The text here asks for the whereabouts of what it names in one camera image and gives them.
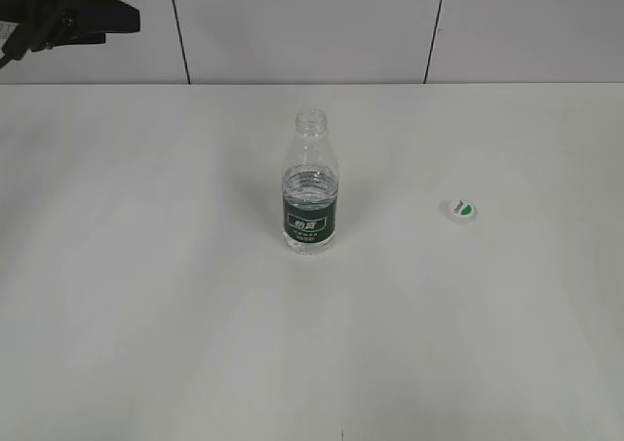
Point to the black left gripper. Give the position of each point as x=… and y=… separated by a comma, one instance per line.
x=39, y=25

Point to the clear Cestbon water bottle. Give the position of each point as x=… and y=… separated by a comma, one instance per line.
x=310, y=183

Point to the white green bottle cap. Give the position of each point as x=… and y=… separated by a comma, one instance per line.
x=459, y=210

